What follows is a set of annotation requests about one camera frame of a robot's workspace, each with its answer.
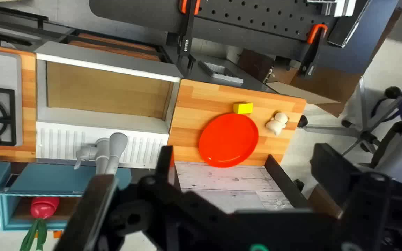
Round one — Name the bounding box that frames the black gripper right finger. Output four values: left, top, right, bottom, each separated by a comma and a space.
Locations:
264, 142, 394, 220

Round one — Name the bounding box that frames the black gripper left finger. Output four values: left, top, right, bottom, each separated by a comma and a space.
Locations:
53, 144, 184, 251

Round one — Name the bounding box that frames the small white toy object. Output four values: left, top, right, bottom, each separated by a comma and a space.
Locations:
264, 110, 289, 136

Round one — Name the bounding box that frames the yellow block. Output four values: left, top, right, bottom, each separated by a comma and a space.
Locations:
232, 101, 254, 115

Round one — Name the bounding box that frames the teal plastic bin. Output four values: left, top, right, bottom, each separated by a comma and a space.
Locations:
0, 161, 134, 231

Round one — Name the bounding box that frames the red toy radish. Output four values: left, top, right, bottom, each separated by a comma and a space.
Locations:
20, 196, 62, 251

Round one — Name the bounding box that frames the gray toy faucet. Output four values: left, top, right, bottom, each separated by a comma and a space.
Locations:
73, 130, 129, 175

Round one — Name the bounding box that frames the white toy sink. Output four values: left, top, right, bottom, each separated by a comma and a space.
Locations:
35, 40, 183, 169

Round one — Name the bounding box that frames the black office chair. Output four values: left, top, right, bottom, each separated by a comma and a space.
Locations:
339, 77, 402, 165

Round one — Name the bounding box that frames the red plastic bowl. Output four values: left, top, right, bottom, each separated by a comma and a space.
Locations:
197, 111, 260, 168

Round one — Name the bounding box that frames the black orange bar clamp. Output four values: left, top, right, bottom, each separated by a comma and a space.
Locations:
298, 22, 331, 76
179, 0, 204, 47

